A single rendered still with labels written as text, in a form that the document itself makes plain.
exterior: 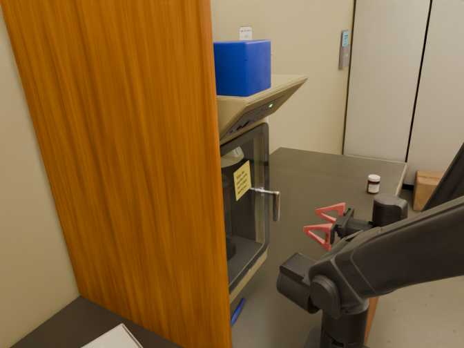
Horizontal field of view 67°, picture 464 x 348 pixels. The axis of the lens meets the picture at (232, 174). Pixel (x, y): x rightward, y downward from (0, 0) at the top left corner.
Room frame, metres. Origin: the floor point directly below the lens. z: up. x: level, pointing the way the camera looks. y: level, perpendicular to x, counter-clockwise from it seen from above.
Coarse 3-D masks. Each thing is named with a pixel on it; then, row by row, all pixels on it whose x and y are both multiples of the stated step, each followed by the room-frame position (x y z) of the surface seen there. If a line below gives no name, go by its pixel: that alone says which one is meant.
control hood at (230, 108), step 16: (272, 80) 0.80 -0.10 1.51; (288, 80) 0.79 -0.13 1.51; (304, 80) 0.84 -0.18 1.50; (224, 96) 0.63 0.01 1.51; (256, 96) 0.63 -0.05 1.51; (272, 96) 0.70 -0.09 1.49; (288, 96) 0.85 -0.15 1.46; (224, 112) 0.61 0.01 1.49; (240, 112) 0.60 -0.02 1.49; (272, 112) 0.87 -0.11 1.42; (224, 128) 0.62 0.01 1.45
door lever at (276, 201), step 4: (264, 188) 0.88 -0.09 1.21; (260, 192) 0.86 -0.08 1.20; (264, 192) 0.86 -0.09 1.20; (268, 192) 0.86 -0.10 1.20; (272, 192) 0.85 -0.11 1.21; (276, 192) 0.85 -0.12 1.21; (276, 196) 0.84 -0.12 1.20; (276, 200) 0.84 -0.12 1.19; (276, 204) 0.84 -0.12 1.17; (276, 208) 0.84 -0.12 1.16; (276, 212) 0.84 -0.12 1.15; (276, 216) 0.84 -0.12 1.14; (276, 220) 0.84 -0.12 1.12
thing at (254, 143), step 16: (256, 128) 0.85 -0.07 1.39; (224, 144) 0.72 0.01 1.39; (240, 144) 0.78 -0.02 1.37; (256, 144) 0.84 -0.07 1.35; (224, 160) 0.72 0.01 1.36; (240, 160) 0.77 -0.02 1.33; (256, 160) 0.84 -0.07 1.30; (224, 176) 0.71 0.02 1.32; (256, 176) 0.84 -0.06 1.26; (224, 192) 0.71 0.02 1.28; (256, 192) 0.84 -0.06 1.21; (224, 208) 0.71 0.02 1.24; (240, 208) 0.77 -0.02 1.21; (256, 208) 0.84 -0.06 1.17; (224, 224) 0.70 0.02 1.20; (240, 224) 0.76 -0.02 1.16; (256, 224) 0.84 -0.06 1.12; (240, 240) 0.76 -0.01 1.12; (256, 240) 0.83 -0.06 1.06; (240, 256) 0.76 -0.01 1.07; (256, 256) 0.83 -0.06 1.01; (240, 272) 0.75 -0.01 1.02
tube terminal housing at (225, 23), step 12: (216, 0) 0.74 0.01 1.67; (228, 0) 0.78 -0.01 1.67; (240, 0) 0.82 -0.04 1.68; (252, 0) 0.87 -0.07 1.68; (216, 12) 0.74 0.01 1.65; (228, 12) 0.77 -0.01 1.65; (240, 12) 0.82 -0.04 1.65; (252, 12) 0.87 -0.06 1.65; (216, 24) 0.74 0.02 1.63; (228, 24) 0.77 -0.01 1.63; (240, 24) 0.82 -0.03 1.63; (252, 24) 0.86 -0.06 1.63; (216, 36) 0.73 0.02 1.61; (228, 36) 0.77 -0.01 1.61; (264, 120) 0.92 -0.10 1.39; (240, 132) 0.80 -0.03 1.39; (240, 288) 0.77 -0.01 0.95
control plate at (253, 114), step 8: (264, 104) 0.70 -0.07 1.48; (272, 104) 0.77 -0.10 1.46; (248, 112) 0.64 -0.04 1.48; (256, 112) 0.70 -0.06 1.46; (264, 112) 0.78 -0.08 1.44; (240, 120) 0.65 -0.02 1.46; (248, 120) 0.71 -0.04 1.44; (256, 120) 0.79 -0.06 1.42; (232, 128) 0.66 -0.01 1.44; (240, 128) 0.72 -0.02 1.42; (224, 136) 0.66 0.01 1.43
